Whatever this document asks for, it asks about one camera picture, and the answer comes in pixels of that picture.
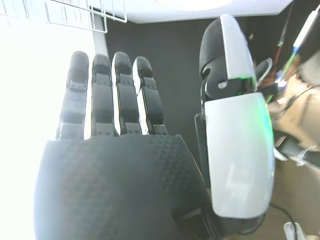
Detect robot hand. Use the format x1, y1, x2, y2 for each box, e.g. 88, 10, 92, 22
33, 13, 276, 240

